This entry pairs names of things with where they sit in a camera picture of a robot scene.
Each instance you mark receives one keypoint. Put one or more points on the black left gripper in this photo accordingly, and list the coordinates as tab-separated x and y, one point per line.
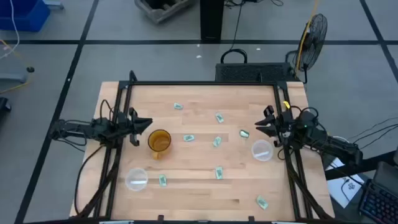
126	124

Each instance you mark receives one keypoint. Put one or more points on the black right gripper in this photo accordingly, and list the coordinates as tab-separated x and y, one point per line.
284	126

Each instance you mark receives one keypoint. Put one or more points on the green white Truvia packet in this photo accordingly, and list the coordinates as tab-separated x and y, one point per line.
217	141
219	172
244	133
162	180
219	117
262	202
178	106
188	137

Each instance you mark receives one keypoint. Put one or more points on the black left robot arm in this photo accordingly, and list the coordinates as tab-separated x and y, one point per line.
77	128

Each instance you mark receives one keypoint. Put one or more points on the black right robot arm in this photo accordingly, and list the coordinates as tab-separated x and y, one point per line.
339	147

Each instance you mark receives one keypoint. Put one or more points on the yellow ceramic mug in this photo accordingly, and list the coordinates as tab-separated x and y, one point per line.
159	143

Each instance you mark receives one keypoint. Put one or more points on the clear plastic bowl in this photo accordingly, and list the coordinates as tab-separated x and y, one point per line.
262	150
136	179

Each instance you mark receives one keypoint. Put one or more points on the black perforated equipment case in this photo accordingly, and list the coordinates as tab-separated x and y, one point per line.
248	73

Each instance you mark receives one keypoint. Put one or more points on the white paper sheet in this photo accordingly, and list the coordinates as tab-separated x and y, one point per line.
339	189

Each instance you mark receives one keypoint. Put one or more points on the black floor fan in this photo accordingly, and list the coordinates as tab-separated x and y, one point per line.
314	40

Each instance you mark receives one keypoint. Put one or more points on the grey moulded tray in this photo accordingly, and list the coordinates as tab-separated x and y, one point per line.
161	15

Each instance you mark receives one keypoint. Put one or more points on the black upright pillar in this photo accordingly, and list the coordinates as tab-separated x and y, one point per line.
211	18

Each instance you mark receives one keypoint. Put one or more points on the black round floor puck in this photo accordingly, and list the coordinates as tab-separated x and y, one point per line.
30	69

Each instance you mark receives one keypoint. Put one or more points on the backlit computer keyboard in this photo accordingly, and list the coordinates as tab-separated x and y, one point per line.
379	202

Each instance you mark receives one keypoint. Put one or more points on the grey flat floor plate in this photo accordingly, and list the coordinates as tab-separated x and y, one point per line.
12	77

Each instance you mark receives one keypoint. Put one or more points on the black floor object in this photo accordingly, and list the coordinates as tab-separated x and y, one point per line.
3	104

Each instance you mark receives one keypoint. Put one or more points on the grey cart foot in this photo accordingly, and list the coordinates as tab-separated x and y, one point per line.
54	3

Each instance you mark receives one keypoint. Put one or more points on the blue plastic bin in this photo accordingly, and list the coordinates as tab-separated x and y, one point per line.
31	15

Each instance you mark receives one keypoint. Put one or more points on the black aluminium table frame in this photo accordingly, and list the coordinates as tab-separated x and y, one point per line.
202	83

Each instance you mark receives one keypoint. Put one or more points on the black frame clamp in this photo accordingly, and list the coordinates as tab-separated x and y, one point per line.
251	218
160	217

